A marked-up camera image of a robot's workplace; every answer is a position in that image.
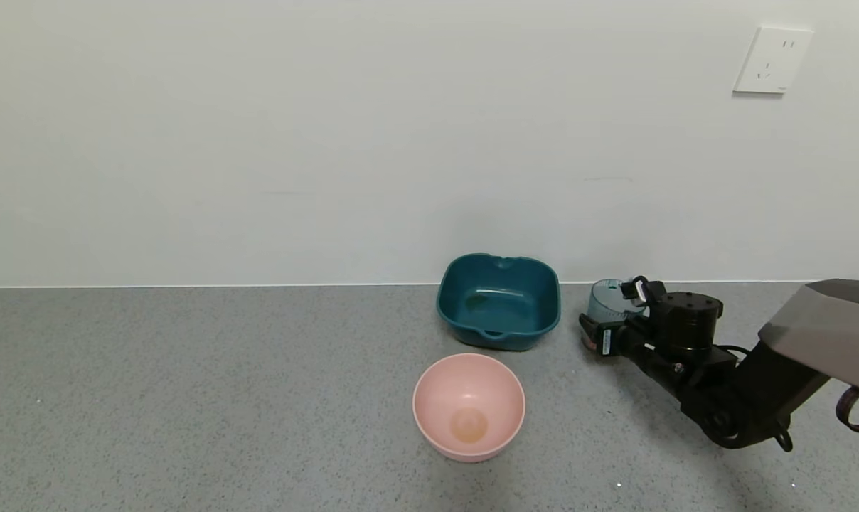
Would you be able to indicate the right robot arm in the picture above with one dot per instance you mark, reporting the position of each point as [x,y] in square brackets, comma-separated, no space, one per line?
[828,334]

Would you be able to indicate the white wall socket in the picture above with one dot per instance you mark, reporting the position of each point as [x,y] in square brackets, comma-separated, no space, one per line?
[772,60]

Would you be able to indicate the pink plastic bowl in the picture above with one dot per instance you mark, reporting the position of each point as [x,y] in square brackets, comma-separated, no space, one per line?
[468,405]

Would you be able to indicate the teal plastic tub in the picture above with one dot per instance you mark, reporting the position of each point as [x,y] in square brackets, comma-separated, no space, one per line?
[497,306]

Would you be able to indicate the translucent blue plastic cup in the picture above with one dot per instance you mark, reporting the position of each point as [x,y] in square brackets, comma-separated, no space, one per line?
[604,302]

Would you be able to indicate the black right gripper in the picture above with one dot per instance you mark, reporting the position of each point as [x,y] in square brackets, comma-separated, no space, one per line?
[604,340]

